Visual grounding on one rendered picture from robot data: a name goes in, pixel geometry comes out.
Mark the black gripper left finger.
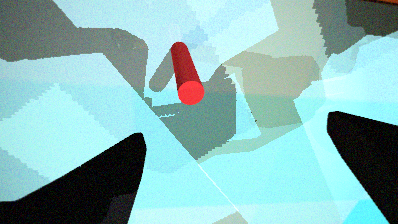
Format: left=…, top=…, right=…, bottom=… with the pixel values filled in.
left=0, top=132, right=147, bottom=224

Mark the red peg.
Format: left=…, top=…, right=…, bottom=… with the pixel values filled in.
left=171, top=42, right=204, bottom=105

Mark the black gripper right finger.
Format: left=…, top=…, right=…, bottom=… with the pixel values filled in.
left=326, top=111, right=398, bottom=224

